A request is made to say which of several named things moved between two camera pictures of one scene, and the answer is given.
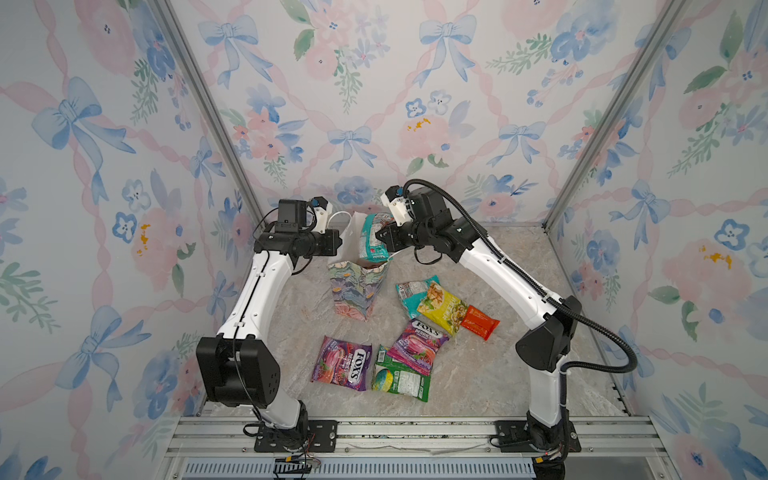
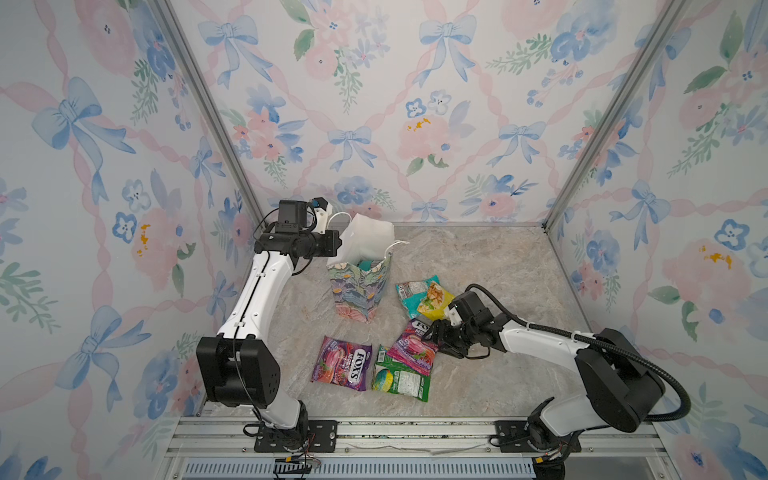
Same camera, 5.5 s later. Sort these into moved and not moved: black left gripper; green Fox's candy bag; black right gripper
Moved: black right gripper
Not moved: black left gripper; green Fox's candy bag
